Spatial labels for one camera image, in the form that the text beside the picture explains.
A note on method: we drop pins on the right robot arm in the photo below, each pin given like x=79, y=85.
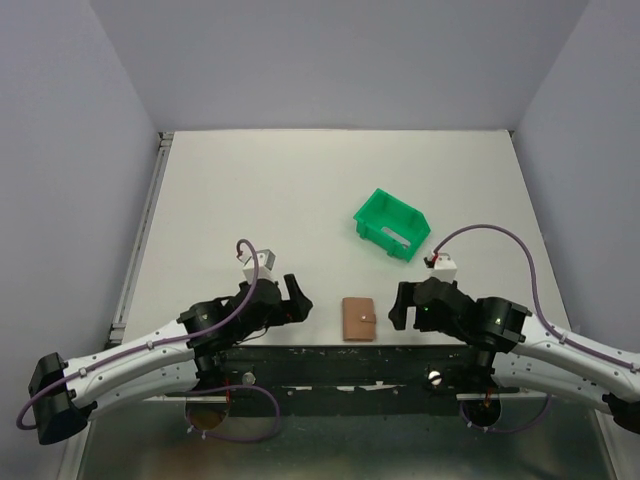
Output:
x=515, y=350

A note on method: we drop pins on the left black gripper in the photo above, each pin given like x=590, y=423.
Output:
x=294, y=310

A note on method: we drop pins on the green plastic bin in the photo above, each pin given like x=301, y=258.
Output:
x=391, y=224

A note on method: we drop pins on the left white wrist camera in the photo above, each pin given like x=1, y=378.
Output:
x=266, y=260

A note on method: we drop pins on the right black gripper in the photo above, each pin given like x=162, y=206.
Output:
x=404, y=297

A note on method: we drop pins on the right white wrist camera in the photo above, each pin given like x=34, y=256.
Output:
x=441, y=266

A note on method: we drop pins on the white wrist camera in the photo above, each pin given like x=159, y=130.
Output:
x=266, y=260
x=441, y=266

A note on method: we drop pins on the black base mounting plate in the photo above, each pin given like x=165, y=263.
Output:
x=347, y=380

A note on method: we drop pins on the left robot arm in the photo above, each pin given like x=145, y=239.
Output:
x=66, y=394

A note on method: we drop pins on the tan leather card holder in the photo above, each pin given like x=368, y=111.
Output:
x=358, y=319

